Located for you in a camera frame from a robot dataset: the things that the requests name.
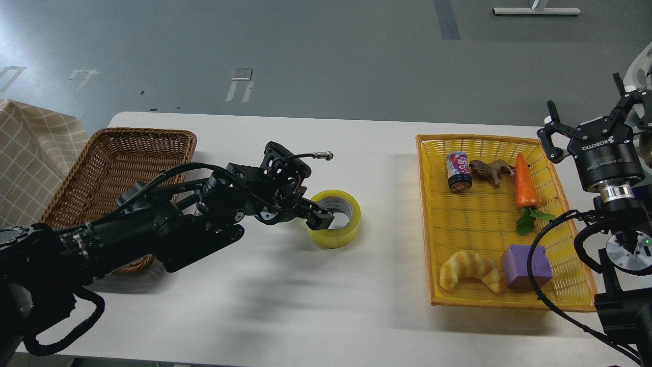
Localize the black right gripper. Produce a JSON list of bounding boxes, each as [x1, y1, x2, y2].
[[537, 72, 652, 193]]

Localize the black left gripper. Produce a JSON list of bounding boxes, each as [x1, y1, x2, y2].
[[250, 169, 335, 231]]

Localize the yellow tape roll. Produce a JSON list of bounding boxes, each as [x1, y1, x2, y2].
[[307, 190, 362, 249]]

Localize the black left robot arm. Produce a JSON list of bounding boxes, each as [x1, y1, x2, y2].
[[1, 141, 335, 365]]

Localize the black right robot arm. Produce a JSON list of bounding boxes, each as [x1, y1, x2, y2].
[[527, 73, 650, 366]]

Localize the orange toy carrot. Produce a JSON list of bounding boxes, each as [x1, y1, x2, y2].
[[514, 153, 556, 235]]

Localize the brown toy frog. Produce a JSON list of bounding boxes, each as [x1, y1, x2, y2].
[[469, 160, 515, 189]]

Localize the yellow plastic basket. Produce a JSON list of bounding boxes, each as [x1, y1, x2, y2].
[[415, 134, 569, 310]]

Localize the white bar on floor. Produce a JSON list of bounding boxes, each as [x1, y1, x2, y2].
[[492, 7, 582, 16]]

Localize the small soda can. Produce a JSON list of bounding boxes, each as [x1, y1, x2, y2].
[[445, 151, 473, 193]]

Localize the toy croissant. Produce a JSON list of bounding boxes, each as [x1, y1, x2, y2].
[[439, 250, 506, 295]]

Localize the purple cube block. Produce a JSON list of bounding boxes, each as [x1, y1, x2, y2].
[[501, 244, 553, 291]]

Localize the brown wicker basket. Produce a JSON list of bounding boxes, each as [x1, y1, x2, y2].
[[39, 127, 198, 275]]

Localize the beige checkered cloth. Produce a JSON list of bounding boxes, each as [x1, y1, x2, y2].
[[1, 98, 88, 227]]

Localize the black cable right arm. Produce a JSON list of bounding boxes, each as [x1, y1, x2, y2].
[[527, 210, 642, 363]]

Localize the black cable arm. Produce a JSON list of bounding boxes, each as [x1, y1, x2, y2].
[[23, 288, 106, 356], [527, 210, 642, 363]]

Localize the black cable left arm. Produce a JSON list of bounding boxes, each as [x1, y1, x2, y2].
[[23, 288, 106, 356]]

